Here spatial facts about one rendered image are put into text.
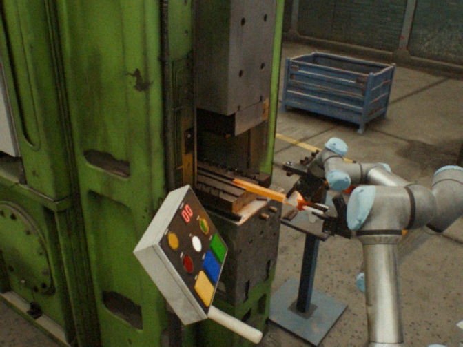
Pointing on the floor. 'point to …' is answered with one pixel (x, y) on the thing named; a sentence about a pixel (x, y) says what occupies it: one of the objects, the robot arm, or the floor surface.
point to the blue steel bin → (337, 87)
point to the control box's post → (174, 323)
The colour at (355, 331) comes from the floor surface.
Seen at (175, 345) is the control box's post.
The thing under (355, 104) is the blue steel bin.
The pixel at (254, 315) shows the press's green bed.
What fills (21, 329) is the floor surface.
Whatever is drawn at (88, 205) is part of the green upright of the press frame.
